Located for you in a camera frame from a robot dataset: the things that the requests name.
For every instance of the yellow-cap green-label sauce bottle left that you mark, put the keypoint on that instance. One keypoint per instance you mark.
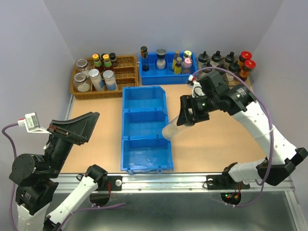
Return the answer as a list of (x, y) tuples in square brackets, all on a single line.
[(97, 62)]

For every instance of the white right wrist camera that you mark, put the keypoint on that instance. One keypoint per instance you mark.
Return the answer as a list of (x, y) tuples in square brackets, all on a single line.
[(197, 90)]

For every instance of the black-cap dispenser bottle back right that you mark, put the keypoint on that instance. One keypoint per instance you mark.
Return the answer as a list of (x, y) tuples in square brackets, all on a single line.
[(229, 58)]

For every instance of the brown wicker basket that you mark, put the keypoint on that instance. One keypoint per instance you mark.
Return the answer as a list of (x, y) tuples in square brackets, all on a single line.
[(126, 75)]

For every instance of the aluminium table edge rail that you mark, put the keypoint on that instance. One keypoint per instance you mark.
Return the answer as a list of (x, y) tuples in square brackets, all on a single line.
[(171, 183)]

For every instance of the yellow-label bottle back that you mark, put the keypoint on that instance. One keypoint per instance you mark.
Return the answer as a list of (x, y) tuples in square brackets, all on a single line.
[(176, 55)]

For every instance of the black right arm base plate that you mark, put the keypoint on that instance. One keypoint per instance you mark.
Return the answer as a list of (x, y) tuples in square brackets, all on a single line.
[(223, 182)]

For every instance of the pink-lid jar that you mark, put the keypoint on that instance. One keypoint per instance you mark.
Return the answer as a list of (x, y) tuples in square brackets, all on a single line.
[(186, 66)]

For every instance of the red-lid sauce jar front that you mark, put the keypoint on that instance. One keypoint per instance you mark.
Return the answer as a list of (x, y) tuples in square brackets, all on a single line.
[(246, 69)]

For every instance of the tall silver-lid salt jar right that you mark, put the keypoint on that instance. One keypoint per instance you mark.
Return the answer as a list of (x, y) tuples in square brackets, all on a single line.
[(110, 80)]

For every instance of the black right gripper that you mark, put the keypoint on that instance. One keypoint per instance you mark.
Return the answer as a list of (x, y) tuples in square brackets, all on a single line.
[(186, 102)]

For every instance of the blue plastic tray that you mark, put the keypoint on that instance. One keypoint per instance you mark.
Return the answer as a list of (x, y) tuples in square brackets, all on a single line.
[(155, 76)]

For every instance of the tall black-cap grinder bottle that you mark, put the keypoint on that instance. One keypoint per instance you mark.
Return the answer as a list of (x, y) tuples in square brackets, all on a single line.
[(144, 58)]

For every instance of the round glass jar in basket back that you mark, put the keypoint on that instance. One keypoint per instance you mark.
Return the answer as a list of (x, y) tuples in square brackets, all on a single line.
[(83, 66)]

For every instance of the yellow-cap green-label sauce bottle right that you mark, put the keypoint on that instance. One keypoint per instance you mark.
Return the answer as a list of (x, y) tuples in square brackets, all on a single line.
[(107, 62)]

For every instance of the blue three-compartment plastic bin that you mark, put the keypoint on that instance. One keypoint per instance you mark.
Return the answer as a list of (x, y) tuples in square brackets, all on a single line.
[(144, 115)]

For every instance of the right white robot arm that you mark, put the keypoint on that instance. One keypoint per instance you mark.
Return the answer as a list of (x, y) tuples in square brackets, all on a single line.
[(211, 93)]

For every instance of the tall silver-lid salt jar left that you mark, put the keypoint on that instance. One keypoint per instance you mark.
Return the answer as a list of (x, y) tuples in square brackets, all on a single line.
[(97, 80)]

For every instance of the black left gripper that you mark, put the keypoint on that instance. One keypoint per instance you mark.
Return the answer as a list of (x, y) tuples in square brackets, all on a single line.
[(83, 125)]

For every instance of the red-lid sauce jar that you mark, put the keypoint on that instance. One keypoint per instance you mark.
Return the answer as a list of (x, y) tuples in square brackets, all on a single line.
[(246, 69), (245, 55)]

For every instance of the round glass jar in basket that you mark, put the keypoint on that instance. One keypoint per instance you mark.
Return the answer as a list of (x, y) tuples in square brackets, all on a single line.
[(81, 83), (83, 66)]

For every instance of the black-cap dispenser bottle front right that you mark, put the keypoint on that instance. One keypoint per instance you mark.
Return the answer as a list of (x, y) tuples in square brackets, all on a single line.
[(234, 68)]

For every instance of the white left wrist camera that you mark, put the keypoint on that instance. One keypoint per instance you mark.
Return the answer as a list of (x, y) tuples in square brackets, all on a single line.
[(31, 123)]

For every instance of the green-lid jar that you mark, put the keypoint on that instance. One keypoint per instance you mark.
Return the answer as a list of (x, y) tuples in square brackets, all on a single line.
[(187, 54)]

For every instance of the silver-top salt shaker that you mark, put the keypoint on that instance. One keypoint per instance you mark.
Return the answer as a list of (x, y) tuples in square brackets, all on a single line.
[(161, 59)]

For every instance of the tall silver-lid glass jar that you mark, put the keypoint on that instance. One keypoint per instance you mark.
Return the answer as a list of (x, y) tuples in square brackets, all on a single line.
[(172, 129)]

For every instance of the clear acrylic bottle rack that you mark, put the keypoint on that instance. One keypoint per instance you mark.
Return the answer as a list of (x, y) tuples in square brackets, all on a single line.
[(235, 81)]

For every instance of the round glass jar in basket front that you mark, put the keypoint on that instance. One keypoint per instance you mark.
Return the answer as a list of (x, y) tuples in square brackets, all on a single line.
[(81, 83)]

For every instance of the red-lid sauce jar back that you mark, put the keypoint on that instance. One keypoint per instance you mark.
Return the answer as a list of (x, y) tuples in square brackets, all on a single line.
[(245, 55)]

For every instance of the black-cap dispenser bottle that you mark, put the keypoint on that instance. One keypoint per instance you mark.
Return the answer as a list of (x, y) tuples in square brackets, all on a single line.
[(229, 58), (221, 68), (202, 59), (234, 68), (216, 59), (204, 72)]

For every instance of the yellow-cap green-label sauce bottle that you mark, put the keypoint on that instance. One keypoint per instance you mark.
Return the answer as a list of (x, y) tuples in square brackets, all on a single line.
[(97, 62), (107, 62)]

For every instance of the black-cap dispenser bottle back left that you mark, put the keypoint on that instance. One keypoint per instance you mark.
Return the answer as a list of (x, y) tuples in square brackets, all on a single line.
[(202, 59)]

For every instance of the tall silver-lid salt jar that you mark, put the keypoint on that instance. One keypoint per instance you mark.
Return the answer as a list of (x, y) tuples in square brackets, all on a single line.
[(110, 80), (97, 80)]

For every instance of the black-cap dispenser bottle front middle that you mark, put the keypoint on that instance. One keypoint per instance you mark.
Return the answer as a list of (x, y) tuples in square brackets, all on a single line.
[(221, 68)]

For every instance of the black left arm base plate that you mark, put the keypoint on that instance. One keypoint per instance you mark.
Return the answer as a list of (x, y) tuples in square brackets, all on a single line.
[(110, 183)]

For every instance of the black-cap dispenser bottle front left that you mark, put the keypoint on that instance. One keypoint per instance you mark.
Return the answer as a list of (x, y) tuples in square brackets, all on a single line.
[(204, 72)]

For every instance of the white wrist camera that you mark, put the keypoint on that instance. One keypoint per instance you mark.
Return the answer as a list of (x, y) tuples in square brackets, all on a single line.
[(31, 123), (197, 90)]

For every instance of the black-cap dispenser bottle back middle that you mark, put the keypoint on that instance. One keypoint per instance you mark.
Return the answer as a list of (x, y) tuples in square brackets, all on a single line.
[(216, 59)]

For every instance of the dark-cap brown sauce bottle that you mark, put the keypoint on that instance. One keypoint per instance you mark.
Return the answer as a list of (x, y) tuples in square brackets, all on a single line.
[(113, 59)]

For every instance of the yellow-label bottle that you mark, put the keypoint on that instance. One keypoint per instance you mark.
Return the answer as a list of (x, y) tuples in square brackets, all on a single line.
[(176, 55), (178, 65)]

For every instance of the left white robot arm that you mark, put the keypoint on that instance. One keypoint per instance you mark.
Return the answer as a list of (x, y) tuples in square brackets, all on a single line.
[(34, 173)]

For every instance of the yellow-label bottle front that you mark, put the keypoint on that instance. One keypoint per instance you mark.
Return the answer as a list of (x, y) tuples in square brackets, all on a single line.
[(178, 65)]

